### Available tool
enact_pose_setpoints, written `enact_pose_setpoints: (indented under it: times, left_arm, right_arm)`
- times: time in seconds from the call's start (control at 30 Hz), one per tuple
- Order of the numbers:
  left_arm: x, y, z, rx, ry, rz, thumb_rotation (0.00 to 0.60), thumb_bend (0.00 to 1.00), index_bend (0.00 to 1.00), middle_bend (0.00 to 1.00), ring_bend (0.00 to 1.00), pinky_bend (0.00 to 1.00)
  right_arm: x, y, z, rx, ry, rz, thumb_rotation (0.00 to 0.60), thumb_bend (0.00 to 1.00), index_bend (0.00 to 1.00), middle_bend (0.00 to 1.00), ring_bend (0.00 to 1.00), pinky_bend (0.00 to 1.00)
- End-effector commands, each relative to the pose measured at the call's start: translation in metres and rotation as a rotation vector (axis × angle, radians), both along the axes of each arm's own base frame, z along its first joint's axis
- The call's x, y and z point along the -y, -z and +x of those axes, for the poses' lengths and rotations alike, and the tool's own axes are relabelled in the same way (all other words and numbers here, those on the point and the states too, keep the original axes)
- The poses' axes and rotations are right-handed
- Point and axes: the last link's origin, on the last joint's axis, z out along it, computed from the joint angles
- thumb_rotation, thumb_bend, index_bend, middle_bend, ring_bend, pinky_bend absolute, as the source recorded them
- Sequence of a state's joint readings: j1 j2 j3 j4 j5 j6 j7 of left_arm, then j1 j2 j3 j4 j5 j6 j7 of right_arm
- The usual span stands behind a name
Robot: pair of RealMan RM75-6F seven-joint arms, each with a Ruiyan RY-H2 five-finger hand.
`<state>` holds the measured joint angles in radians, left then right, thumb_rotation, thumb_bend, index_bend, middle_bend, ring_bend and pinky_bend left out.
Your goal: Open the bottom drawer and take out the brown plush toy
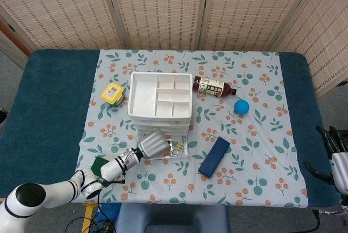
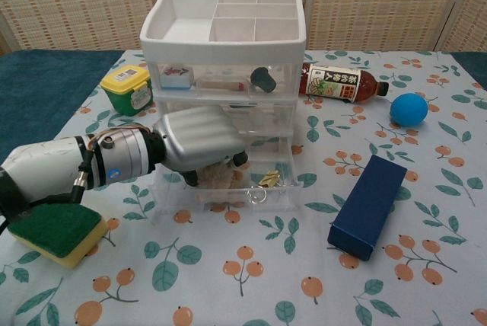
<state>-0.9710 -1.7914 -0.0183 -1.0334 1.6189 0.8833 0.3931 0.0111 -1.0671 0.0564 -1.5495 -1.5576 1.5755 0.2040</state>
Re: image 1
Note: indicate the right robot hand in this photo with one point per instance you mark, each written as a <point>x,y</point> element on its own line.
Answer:
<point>341,165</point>

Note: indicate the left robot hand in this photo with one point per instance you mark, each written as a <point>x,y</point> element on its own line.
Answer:
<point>152,143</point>

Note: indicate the clear drawer with brown pieces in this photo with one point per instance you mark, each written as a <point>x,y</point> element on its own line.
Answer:
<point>183,152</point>

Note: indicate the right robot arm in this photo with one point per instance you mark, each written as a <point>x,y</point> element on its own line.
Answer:
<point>343,197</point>

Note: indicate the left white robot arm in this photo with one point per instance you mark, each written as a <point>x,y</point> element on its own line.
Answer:
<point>54,192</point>

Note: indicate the blue padded robot base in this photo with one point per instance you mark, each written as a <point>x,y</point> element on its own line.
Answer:
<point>168,216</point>

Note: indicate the clear drawer with mahjong tile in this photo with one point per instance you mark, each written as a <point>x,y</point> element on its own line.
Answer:
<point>160,121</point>

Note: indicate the clear drawer with small parts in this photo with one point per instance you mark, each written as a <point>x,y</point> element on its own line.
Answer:
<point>174,127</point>

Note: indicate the white plastic drawer organizer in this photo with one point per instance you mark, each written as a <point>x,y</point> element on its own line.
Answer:
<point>142,97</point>

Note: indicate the yellow binder clip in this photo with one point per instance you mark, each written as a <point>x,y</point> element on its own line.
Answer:
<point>178,145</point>

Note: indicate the green and yellow sponge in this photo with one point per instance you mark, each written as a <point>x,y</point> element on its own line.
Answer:
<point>97,165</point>

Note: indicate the dark blue rectangular box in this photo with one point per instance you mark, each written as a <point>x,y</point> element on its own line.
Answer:
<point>214,156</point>

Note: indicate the yellow-lidded green container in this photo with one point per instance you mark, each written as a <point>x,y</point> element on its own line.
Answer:
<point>111,92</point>

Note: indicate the brown tea bottle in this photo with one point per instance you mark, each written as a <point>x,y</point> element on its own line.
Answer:
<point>212,87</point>

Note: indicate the small blue box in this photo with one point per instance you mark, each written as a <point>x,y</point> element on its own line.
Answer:
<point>107,214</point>

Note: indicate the floral fruit-print tablecloth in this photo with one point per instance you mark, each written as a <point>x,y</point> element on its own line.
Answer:
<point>244,148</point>

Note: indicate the blue ball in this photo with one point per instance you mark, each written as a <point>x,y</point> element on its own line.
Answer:
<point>241,107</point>

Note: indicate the teal table blanket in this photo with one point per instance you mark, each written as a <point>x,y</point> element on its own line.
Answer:
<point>49,107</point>

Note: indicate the woven folding screen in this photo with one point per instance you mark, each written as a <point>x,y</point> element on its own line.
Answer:
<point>163,7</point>

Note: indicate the black equipment piece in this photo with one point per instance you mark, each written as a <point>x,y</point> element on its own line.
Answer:
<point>2,116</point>

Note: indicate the brown wooden board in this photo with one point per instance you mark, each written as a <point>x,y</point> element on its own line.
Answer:
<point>24,46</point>

